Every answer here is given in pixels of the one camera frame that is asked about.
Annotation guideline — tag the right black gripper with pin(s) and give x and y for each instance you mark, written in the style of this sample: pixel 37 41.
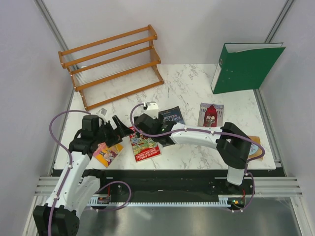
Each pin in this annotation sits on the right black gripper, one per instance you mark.
pixel 156 119

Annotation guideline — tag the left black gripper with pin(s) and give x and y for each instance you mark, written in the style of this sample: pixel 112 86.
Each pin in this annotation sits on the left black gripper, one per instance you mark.
pixel 116 137

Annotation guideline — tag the red Treehouse book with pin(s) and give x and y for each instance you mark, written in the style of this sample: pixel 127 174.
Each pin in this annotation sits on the red Treehouse book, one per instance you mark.
pixel 143 148

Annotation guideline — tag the blue Nineteen Eighty-Four book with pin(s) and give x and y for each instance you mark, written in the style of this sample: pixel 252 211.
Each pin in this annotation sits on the blue Nineteen Eighty-Four book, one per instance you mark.
pixel 173 114

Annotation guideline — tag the purple castle cover book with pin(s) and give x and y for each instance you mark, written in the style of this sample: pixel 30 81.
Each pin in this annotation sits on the purple castle cover book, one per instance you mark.
pixel 210 115

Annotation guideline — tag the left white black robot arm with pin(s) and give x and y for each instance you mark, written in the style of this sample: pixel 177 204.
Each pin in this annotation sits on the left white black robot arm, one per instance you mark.
pixel 60 215

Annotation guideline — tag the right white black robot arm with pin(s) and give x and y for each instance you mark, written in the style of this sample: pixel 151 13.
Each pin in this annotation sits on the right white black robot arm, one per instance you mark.
pixel 231 143

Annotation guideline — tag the yellow Roald Dahl book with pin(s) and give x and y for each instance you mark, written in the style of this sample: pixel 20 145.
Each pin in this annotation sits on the yellow Roald Dahl book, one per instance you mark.
pixel 106 155

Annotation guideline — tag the wooden two-tier book rack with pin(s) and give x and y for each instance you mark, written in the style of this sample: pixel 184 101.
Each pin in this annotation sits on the wooden two-tier book rack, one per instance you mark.
pixel 112 63

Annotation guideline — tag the brown cover book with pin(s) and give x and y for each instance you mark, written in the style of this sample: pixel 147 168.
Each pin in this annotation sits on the brown cover book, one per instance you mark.
pixel 255 151

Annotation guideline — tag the green lever arch binder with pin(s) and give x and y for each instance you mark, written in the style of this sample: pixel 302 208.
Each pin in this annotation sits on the green lever arch binder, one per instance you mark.
pixel 244 66

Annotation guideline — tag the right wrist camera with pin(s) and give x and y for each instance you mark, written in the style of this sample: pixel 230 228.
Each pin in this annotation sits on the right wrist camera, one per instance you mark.
pixel 151 109

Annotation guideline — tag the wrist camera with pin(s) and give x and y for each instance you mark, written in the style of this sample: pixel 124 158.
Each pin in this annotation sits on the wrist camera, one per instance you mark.
pixel 102 114
pixel 151 109

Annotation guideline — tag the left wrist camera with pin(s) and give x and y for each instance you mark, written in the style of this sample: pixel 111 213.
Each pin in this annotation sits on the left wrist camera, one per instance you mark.
pixel 102 114

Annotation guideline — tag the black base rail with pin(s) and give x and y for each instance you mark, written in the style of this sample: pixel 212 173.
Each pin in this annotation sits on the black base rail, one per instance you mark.
pixel 174 186

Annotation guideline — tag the white slotted cable duct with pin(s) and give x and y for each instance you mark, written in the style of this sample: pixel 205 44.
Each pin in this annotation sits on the white slotted cable duct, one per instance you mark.
pixel 97 201

